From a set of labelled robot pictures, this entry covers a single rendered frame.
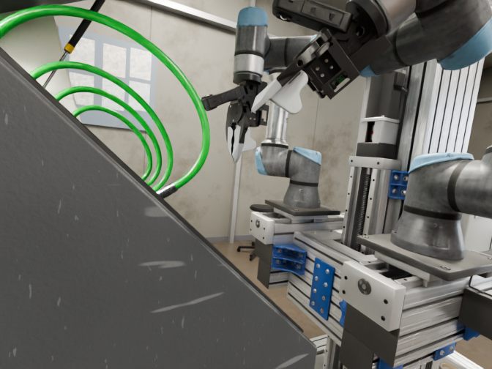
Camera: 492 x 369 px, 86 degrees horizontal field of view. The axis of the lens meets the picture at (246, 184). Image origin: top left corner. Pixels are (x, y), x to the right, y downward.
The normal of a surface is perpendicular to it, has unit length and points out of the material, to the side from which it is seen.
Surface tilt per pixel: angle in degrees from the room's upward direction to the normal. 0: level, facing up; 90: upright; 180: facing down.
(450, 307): 90
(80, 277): 90
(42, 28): 90
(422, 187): 91
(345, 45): 103
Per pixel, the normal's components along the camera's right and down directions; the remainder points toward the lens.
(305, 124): 0.43, 0.15
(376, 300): -0.90, -0.04
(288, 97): 0.13, 0.16
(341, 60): -0.07, 0.32
